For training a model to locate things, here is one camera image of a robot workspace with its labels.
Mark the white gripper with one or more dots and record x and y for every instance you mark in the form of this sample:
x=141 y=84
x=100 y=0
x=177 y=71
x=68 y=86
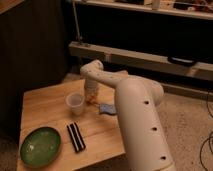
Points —
x=91 y=87

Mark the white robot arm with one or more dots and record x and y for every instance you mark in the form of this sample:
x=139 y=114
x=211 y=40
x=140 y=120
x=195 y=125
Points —
x=135 y=100

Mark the translucent plastic cup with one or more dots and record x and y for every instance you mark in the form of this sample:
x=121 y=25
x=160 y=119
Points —
x=76 y=102

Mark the wooden table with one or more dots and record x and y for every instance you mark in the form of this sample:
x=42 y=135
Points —
x=47 y=107

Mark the black chocolate bar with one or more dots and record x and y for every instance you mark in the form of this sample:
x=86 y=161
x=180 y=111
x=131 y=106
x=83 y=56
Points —
x=76 y=137

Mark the long wooden beam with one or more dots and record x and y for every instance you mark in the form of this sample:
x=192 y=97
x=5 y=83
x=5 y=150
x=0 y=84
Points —
x=147 y=61

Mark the green round plate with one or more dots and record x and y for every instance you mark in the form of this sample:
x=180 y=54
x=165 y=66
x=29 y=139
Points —
x=40 y=147

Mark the upper wooden shelf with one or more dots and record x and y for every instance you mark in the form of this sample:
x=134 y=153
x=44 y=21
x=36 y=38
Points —
x=141 y=8

